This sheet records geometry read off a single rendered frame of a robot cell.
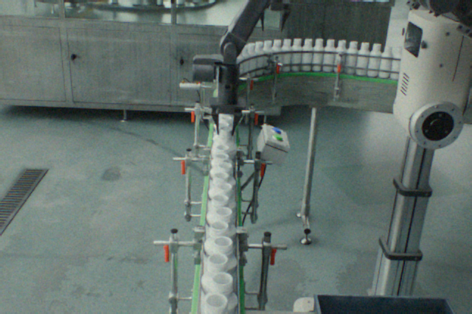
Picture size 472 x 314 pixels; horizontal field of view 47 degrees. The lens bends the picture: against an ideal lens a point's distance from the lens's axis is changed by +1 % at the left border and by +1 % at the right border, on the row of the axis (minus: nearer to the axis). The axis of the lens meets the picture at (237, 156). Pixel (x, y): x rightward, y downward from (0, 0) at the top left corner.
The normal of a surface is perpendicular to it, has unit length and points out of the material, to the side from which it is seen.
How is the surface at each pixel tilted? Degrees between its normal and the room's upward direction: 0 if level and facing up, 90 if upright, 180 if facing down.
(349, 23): 90
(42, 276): 0
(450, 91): 101
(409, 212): 90
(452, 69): 90
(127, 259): 0
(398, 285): 90
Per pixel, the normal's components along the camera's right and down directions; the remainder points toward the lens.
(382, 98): -0.30, 0.38
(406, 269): 0.01, 0.40
